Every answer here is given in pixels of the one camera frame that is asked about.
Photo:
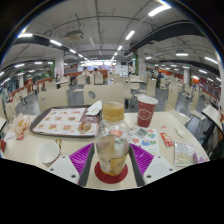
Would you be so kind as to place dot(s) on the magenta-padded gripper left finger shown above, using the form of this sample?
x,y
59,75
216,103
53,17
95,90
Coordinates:
x,y
63,168

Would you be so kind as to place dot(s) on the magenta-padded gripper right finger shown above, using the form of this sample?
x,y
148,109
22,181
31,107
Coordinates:
x,y
160,168

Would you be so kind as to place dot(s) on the clear bottle with yellow cap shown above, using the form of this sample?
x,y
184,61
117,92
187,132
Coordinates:
x,y
112,146

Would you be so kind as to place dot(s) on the white cup with dotted pattern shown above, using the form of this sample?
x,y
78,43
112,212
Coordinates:
x,y
48,153

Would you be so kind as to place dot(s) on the clear plastic packet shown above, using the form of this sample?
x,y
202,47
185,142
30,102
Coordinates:
x,y
184,154

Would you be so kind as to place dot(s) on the small red sauce packet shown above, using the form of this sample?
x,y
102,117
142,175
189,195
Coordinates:
x,y
166,139

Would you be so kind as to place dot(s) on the colourful printed flyer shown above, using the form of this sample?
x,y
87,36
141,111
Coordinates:
x,y
146,141

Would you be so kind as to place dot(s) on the small white packet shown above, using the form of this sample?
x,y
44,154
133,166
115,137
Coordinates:
x,y
180,132

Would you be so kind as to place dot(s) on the pink printed leaflet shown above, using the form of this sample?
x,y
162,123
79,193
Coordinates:
x,y
201,158

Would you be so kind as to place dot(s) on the printed paper tray liner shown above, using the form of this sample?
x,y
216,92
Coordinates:
x,y
58,121

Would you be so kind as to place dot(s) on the flat round red coaster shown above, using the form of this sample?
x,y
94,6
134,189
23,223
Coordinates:
x,y
111,179

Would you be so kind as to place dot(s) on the red paper cup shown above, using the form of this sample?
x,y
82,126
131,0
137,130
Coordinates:
x,y
146,113

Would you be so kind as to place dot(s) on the dark brown food tray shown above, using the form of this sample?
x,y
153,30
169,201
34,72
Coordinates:
x,y
93,119

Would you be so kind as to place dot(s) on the red paper box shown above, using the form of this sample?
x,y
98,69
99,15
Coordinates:
x,y
2,145

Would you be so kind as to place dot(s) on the white paper napkin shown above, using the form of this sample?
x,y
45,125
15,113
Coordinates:
x,y
94,109

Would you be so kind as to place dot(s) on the group of beige chairs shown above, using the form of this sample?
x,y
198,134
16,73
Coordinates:
x,y
173,96

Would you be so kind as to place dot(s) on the beige neighbouring table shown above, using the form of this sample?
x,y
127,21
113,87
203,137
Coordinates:
x,y
213,115

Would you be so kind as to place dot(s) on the person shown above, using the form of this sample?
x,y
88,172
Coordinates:
x,y
96,72
86,72
159,78

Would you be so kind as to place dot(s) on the ceiling air conditioner unit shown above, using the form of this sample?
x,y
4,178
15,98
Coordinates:
x,y
74,35

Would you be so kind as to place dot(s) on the group of ceiling lights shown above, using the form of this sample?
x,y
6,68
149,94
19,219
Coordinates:
x,y
159,10

